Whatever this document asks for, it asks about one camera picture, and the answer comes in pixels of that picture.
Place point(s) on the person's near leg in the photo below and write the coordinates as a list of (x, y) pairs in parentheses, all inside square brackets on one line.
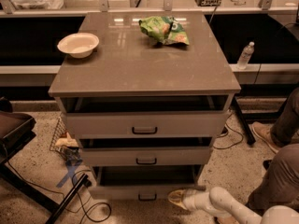
[(280, 185)]

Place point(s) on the wire basket on floor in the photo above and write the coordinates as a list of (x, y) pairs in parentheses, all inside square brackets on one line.
[(63, 144)]

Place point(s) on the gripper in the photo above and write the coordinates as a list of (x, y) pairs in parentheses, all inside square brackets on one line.
[(193, 199)]

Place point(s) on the clear plastic water bottle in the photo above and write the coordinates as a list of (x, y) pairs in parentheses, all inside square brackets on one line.
[(245, 56)]

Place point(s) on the black chair left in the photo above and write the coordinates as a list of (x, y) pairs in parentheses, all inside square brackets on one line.
[(16, 131)]

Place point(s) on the grey drawer cabinet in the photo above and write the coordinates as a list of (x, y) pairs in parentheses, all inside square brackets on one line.
[(128, 73)]

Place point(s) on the person's far leg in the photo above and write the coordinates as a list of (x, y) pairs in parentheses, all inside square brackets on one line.
[(288, 122)]

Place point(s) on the tan shoe far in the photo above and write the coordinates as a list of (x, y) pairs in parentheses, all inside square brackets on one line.
[(263, 132)]

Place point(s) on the person's leg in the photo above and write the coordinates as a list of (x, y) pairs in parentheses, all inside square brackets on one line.
[(280, 185), (288, 122)]

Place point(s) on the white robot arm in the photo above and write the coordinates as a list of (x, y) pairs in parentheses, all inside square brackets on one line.
[(218, 202)]

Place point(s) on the grey drawer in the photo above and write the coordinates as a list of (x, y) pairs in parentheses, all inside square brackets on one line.
[(146, 151), (144, 124), (144, 183)]

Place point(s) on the green chip bag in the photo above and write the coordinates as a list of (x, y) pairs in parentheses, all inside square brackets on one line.
[(164, 29)]

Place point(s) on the white bowl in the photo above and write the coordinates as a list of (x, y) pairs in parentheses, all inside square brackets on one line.
[(79, 45)]

